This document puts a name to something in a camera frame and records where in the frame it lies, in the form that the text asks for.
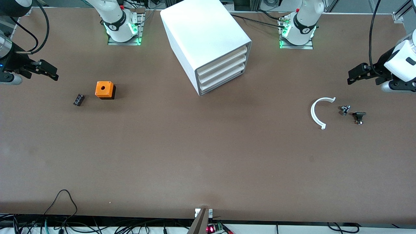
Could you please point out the grey camera mount bar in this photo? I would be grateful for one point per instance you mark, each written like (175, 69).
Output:
(200, 224)

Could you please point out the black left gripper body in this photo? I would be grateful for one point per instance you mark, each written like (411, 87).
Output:
(381, 66)

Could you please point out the small metal switch part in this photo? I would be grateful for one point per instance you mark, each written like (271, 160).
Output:
(344, 110)

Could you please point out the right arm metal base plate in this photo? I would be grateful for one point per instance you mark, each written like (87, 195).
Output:
(140, 35)

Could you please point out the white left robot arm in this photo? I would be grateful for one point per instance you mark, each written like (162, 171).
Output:
(302, 19)

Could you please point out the black flat-headed switch part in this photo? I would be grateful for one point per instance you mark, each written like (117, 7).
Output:
(358, 114)

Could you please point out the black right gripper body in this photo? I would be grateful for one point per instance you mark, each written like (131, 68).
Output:
(13, 60)

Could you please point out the orange box with hole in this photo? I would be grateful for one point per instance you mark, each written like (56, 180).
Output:
(104, 88)

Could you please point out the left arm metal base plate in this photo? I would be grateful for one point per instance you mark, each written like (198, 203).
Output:
(294, 46)

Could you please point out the circuit board with red light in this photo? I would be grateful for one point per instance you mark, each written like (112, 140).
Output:
(213, 228)

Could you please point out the white drawer with dividers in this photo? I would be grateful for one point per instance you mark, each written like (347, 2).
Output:
(224, 60)

